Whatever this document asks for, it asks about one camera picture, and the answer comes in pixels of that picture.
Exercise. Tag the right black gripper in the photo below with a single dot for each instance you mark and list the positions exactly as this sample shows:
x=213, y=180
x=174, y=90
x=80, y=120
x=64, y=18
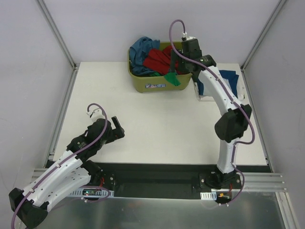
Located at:
x=182, y=66

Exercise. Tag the olive green plastic bin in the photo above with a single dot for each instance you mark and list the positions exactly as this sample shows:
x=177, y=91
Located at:
x=148, y=84

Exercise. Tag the green t shirt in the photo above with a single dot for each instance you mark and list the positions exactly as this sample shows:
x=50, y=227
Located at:
x=171, y=77

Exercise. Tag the white cable duct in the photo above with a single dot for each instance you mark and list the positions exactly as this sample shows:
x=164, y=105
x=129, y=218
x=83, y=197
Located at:
x=208, y=195
x=91, y=193

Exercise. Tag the left white cable duct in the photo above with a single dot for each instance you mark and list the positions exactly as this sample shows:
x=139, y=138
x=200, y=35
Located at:
x=91, y=193

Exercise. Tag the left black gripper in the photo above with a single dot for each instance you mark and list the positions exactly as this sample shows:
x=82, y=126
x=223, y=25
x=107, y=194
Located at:
x=115, y=133

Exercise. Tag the right aluminium frame post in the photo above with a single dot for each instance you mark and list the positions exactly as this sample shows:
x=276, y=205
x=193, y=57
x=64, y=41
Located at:
x=276, y=11

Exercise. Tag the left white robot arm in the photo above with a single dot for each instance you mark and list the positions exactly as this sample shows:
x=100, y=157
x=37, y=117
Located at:
x=73, y=170

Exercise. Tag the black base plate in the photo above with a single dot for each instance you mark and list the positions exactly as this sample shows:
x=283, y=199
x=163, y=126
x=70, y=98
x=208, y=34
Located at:
x=162, y=180

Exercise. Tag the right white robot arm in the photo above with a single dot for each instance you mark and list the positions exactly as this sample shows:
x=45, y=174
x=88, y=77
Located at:
x=235, y=116

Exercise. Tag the aluminium frame post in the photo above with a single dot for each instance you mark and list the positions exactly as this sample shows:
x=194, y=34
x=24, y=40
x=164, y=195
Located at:
x=54, y=29
x=276, y=11

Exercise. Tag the blue t shirt in bin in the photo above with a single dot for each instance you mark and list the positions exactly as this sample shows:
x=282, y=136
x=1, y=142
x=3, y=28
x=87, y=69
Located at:
x=138, y=52

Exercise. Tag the right white cable duct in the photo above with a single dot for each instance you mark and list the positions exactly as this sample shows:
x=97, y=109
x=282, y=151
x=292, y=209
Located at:
x=208, y=195

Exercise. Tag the left aluminium frame post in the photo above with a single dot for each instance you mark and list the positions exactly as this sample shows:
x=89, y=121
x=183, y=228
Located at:
x=54, y=29

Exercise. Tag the folded navy printed t shirt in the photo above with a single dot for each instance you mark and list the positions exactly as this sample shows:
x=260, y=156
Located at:
x=230, y=78

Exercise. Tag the red t shirt in bin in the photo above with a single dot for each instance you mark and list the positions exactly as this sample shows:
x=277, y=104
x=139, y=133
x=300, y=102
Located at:
x=159, y=60

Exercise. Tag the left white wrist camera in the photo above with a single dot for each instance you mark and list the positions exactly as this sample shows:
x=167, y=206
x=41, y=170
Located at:
x=95, y=114

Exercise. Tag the folded white t shirt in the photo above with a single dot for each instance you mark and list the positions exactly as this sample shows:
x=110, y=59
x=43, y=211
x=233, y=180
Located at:
x=241, y=93

